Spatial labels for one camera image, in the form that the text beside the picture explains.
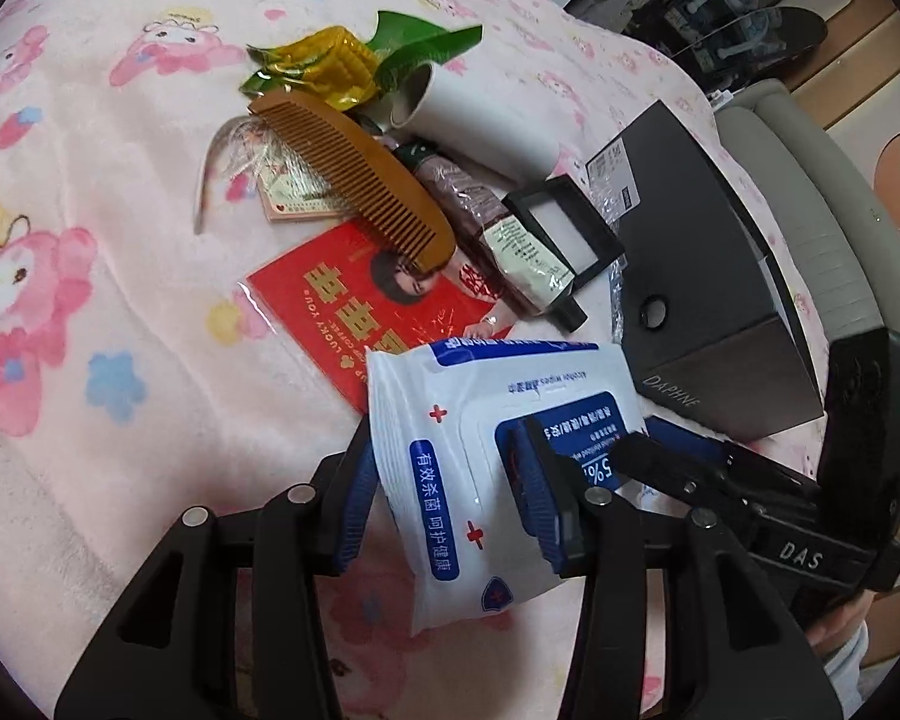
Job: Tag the white charger plug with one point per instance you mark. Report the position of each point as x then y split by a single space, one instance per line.
721 97

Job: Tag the pink card packet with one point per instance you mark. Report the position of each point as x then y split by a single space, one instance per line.
292 195

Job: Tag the red envelope packet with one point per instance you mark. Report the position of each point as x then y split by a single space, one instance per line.
322 300

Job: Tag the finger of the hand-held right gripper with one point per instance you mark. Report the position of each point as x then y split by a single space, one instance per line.
682 435
660 465

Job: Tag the white paper roll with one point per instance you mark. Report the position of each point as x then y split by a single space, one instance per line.
480 127

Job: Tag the person's right hand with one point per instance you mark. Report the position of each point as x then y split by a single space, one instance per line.
836 615

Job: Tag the dark grey shoebox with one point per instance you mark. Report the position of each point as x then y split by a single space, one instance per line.
705 277

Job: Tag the white blue wet wipes pack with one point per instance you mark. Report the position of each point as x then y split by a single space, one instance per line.
450 465

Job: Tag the grey green bed headboard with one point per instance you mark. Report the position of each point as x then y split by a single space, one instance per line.
817 187

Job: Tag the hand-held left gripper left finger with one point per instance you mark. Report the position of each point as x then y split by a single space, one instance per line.
349 532

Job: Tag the wooden comb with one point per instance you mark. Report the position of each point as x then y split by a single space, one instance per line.
345 165

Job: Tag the clear bubble wrap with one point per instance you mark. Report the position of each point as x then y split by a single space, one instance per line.
607 210

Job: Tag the round orange wall decoration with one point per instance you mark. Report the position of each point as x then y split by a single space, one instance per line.
892 180

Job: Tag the green yellow corn snack packet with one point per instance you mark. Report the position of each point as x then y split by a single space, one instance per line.
330 60

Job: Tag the small black frame box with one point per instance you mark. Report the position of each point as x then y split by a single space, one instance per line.
570 229

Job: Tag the brown hand cream tube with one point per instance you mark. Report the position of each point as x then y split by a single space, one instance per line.
487 217

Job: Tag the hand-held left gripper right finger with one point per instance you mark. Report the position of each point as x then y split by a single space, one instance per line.
547 525

